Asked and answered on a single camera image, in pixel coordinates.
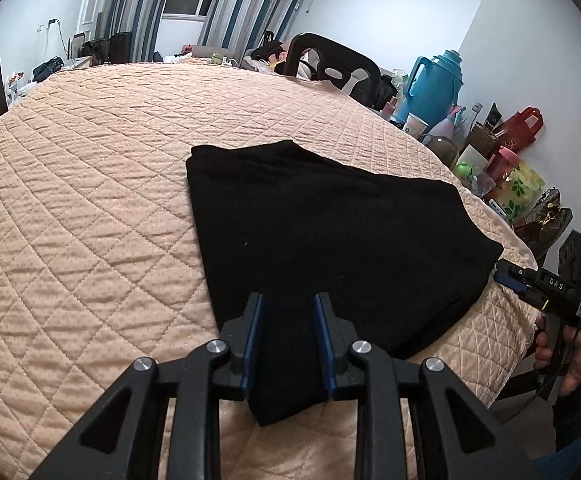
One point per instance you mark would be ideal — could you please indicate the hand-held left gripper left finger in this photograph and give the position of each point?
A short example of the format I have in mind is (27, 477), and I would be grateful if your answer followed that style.
(254, 341)

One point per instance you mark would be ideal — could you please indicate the picture frame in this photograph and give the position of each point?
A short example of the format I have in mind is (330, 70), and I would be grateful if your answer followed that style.
(77, 45)

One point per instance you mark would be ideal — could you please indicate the black speaker box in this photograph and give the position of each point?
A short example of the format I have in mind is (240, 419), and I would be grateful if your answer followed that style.
(120, 47)

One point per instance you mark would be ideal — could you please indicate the snack packets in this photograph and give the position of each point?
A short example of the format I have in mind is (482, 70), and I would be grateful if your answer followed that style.
(16, 78)

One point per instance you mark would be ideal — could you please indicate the green baby bottle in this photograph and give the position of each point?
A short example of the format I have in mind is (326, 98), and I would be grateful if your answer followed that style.
(465, 170)

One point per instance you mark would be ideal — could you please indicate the brown patterned handbag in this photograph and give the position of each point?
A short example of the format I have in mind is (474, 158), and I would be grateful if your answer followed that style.
(545, 230)

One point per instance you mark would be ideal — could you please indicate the person's right hand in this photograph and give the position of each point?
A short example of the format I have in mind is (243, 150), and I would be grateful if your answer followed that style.
(578, 360)

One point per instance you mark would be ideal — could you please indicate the striped curtain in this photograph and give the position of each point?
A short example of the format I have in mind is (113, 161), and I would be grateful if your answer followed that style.
(130, 5)
(255, 5)

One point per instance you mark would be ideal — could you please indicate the blue thermos jug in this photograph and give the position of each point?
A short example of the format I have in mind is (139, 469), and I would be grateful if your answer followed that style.
(435, 90)

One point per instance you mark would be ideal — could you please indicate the person's right forearm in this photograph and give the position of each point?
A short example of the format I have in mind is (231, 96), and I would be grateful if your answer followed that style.
(578, 420)

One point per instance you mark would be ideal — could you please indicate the wall socket with charger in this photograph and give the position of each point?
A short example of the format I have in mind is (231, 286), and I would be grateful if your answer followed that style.
(49, 24)

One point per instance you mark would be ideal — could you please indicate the pink plastic cup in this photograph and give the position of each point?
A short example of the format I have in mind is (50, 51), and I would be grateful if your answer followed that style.
(501, 162)

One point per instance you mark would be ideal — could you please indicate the white paper cup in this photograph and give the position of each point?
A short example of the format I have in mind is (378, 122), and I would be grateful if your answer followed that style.
(415, 124)

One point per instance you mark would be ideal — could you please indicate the red shopping bag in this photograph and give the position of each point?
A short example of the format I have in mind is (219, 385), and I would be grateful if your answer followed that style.
(518, 131)

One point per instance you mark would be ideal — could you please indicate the pink perfume bottle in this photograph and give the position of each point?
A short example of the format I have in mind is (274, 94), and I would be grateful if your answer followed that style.
(389, 110)

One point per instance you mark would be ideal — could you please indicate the small red toy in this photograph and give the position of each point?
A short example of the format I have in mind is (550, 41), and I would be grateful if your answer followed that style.
(187, 49)

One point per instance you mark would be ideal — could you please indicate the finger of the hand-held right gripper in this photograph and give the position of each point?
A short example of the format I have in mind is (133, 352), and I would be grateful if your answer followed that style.
(514, 286)
(510, 268)

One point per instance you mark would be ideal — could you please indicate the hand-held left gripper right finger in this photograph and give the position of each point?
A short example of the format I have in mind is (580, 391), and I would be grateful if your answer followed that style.
(322, 341)

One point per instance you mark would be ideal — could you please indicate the woven brown bag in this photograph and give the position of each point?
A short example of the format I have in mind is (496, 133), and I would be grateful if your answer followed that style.
(480, 140)

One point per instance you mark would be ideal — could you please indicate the dark blue bag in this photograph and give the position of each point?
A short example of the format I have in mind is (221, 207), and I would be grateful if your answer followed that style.
(48, 67)

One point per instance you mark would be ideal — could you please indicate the peach quilted blanket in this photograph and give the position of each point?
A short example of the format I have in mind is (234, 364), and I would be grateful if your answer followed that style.
(95, 210)

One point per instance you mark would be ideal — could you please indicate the black bag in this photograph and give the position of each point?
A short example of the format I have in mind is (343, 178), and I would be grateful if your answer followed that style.
(95, 51)

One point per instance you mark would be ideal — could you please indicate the brown glass jar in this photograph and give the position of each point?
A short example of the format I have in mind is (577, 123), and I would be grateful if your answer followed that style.
(443, 150)

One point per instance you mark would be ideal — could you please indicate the black pants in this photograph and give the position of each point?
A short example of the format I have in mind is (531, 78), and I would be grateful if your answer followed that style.
(330, 230)

